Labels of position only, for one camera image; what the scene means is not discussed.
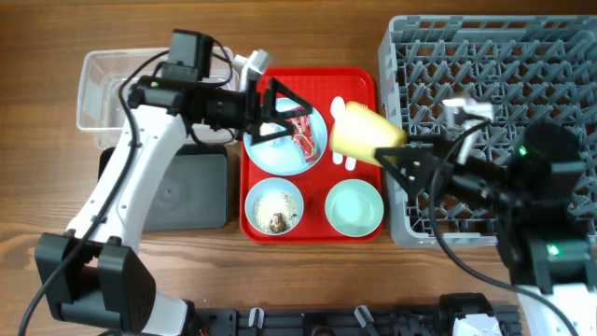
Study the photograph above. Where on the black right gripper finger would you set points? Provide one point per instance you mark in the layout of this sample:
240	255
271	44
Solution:
420	138
410	167

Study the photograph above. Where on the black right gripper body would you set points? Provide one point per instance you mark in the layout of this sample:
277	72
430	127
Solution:
478	180

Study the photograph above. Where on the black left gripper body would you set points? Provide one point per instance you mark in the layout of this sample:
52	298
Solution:
226	107

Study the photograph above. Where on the red snack wrapper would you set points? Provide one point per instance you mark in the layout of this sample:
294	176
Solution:
303	137

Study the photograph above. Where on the yellow plastic cup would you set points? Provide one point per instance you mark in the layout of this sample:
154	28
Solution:
380	132

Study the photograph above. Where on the light blue bowl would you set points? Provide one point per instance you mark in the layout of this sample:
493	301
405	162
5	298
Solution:
267	185

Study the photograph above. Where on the mint green bowl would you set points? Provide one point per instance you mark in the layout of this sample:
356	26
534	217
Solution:
354	208

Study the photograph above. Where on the rice and food scraps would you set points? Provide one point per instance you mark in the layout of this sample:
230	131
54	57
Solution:
276	212

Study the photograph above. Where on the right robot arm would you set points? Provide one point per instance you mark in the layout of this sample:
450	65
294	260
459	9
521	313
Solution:
549	258

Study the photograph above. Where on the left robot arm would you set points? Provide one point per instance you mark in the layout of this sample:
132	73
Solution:
91	273

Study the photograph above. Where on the black waste tray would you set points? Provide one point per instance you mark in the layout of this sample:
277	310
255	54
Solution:
176	189

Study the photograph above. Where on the grey dishwasher rack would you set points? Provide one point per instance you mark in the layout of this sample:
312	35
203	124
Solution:
530	68

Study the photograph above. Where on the light blue plate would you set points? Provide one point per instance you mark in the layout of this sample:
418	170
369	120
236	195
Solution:
282	156

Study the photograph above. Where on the white plastic fork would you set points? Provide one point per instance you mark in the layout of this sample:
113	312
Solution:
351	163

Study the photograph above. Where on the red serving tray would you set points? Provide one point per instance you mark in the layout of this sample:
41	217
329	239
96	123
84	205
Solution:
317	85

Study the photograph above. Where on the white plastic spoon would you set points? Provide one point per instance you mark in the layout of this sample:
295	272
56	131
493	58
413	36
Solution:
336	108

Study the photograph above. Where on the clear plastic bin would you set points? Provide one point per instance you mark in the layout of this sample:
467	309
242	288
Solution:
99	110

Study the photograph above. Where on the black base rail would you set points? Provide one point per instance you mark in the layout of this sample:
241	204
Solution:
454	314

